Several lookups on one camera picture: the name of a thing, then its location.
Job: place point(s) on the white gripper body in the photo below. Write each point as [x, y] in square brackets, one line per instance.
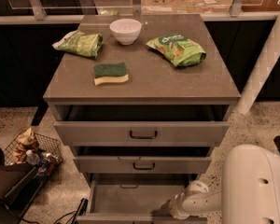
[176, 204]

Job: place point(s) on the grey drawer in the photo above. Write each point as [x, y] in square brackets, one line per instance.
[134, 199]
[143, 160]
[142, 126]

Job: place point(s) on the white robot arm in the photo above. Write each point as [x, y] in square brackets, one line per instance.
[249, 192]

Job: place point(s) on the grey drawer cabinet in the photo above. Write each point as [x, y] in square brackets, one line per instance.
[152, 79]

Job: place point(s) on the black bar on floor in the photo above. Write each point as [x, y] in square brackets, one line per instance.
[80, 210]

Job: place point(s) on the green chip bag right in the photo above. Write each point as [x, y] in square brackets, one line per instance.
[178, 50]

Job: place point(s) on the green yellow sponge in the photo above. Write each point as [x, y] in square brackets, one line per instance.
[110, 73]

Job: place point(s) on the clear plastic water bottle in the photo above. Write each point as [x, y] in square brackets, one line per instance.
[32, 157]

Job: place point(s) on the crumpled tan snack bag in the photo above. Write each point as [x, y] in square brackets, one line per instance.
[25, 141]

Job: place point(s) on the white ceramic bowl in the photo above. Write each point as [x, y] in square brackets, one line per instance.
[126, 31]

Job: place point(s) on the green snack bag left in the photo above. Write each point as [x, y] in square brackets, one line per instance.
[79, 43]

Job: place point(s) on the cardboard box centre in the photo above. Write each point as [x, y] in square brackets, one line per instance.
[163, 7]

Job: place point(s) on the black wire basket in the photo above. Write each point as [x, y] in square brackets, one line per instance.
[49, 153]

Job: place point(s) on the white diagonal post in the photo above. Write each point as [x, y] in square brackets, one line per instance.
[264, 65]

